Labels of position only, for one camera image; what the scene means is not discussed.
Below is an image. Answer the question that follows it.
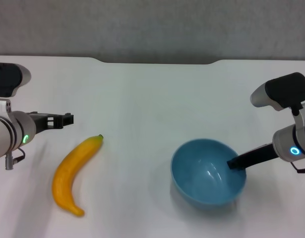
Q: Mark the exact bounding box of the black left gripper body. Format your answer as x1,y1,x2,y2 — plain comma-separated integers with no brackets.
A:
26,112,48,135

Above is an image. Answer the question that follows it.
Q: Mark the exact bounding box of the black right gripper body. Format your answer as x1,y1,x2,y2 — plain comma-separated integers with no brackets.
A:
243,142,277,170

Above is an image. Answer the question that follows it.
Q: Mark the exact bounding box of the blue bowl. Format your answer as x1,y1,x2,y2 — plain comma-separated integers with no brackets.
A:
171,138,247,211

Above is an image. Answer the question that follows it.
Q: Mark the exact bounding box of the yellow banana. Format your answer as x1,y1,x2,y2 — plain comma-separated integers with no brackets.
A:
52,134,105,218

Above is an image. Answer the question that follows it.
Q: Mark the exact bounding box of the right arm cable with plug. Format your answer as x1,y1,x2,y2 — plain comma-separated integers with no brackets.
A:
292,161,305,174

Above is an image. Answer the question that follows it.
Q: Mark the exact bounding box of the arm cable with plug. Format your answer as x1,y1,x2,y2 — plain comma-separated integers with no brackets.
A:
292,161,305,174
4,148,26,171

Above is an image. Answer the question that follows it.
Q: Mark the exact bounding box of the left arm cable with plug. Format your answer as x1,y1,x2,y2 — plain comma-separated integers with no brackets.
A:
4,148,26,171

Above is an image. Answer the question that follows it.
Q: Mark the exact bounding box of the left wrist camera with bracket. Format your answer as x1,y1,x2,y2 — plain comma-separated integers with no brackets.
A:
0,62,32,117

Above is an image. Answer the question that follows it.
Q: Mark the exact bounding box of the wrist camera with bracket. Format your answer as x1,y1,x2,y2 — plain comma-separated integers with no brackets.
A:
250,72,305,139
0,62,32,117

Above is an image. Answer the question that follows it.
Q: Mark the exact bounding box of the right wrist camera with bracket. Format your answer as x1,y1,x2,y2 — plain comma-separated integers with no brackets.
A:
250,72,305,139

